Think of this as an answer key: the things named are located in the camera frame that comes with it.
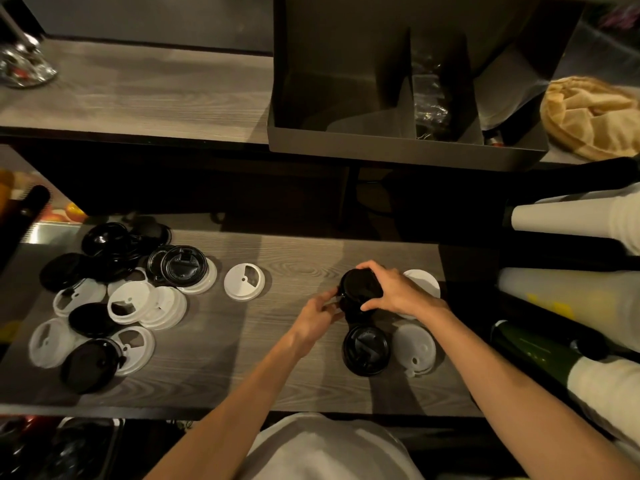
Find person's right forearm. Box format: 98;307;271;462
425;304;640;480

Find chrome flag stand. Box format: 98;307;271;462
0;4;59;89

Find clear plastic lids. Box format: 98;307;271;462
391;322;439;378

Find white paper cup stack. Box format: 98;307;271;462
503;183;640;255

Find white shirt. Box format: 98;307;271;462
239;413;426;480

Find stack of white lids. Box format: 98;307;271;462
402;268;442;321

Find grey foil pouch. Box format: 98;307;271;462
475;44;551;131

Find person's left hand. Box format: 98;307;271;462
286;288;346;359

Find dark metal organizer box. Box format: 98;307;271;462
267;0;586;171

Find pile of mixed cup lids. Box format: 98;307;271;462
27;219;219;395

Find tan crumpled paper bundle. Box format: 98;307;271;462
539;76;640;161

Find green sleeved white cup stack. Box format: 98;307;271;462
489;319;640;445

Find person's left forearm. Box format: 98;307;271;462
145;342;306;480

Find clear plastic bag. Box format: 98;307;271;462
412;59;451;141

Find translucent yellow print cup stack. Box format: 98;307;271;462
497;267;640;353

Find person's right hand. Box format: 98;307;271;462
355;260;450;321

